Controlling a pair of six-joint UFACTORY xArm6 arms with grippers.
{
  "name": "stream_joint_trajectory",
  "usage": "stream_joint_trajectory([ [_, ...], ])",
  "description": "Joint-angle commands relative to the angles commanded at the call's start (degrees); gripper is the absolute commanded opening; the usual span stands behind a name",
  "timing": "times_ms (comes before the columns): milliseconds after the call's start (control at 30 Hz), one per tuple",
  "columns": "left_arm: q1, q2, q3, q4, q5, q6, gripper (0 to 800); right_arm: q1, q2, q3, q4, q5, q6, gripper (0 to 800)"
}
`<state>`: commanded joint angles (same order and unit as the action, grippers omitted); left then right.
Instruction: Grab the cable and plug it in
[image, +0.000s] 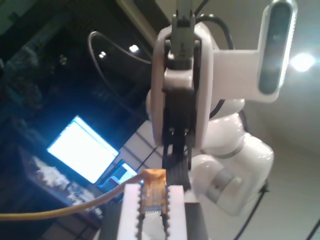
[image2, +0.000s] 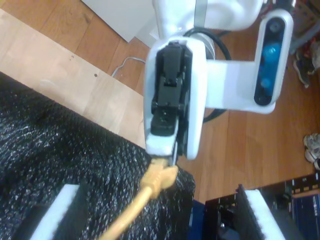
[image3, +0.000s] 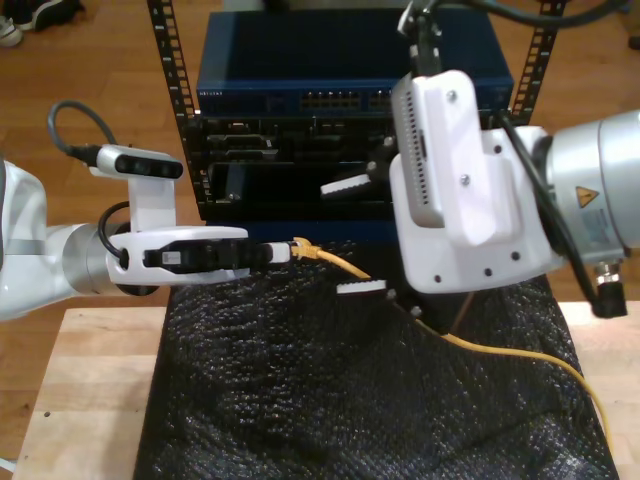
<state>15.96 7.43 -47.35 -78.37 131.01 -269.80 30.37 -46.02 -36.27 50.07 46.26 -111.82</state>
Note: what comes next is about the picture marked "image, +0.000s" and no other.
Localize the gripper camera bar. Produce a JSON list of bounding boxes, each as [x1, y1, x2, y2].
[[212, 0, 299, 104]]

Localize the bright computer monitor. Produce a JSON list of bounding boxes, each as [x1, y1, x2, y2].
[[46, 114, 119, 184]]

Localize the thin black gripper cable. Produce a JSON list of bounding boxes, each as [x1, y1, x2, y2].
[[196, 13, 233, 51]]

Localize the yellow network cable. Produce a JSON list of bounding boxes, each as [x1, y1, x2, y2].
[[0, 168, 168, 222]]

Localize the white panel with black lines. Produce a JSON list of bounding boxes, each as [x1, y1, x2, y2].
[[119, 122, 166, 176]]

